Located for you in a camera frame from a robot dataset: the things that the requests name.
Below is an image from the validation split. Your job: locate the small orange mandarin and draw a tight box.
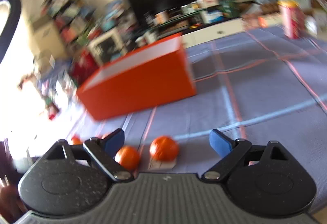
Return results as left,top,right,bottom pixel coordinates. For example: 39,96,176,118
114,145,140,171
149,135,180,162
71,134,83,145

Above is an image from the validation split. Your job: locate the blue plaid tablecloth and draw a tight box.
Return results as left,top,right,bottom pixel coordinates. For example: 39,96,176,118
69,26,326,211

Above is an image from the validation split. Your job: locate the orange cardboard box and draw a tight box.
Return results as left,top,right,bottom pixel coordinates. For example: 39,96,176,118
76,33,197,121

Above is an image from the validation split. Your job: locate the white glass door cabinet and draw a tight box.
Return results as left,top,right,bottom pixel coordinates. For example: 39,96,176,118
87,28,128,67

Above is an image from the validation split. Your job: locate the white TV cabinet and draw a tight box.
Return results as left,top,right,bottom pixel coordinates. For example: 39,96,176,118
182,18,244,48

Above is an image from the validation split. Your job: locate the red snack canister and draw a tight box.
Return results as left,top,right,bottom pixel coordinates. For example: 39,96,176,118
278,0,305,39

